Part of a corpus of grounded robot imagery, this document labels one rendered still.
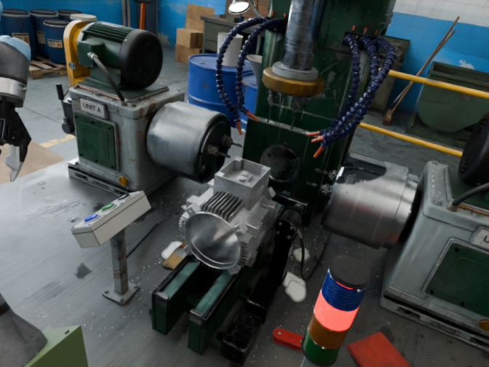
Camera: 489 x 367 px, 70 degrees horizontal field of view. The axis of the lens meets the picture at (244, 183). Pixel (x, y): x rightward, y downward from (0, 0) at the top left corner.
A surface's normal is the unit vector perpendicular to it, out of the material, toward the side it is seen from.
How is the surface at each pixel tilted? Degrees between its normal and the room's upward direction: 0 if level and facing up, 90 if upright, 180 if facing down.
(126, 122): 89
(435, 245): 89
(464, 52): 90
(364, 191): 50
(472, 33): 90
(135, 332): 0
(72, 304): 0
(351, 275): 0
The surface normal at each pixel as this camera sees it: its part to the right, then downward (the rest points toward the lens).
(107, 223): 0.84, -0.14
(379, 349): 0.12, -0.87
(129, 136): -0.42, 0.41
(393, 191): -0.17, -0.39
